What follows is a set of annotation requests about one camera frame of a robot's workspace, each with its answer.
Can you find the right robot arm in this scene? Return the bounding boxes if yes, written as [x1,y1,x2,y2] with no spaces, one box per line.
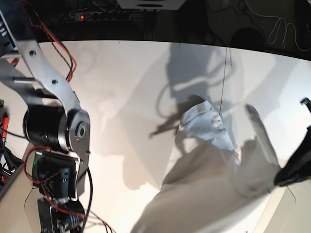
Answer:
[0,0,113,233]

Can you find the white t-shirt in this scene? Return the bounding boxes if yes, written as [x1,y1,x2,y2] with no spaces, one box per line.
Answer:
[132,101,280,233]

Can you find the white device behind table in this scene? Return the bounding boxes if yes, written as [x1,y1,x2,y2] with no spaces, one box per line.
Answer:
[117,0,186,10]

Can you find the white cable on floor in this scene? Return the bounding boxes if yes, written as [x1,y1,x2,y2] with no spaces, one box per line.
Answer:
[239,0,311,52]

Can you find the black power strip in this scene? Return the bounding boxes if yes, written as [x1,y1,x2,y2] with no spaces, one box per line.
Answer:
[69,11,131,21]

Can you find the orange handled pliers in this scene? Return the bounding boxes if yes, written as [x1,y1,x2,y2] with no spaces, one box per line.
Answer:
[0,112,9,150]

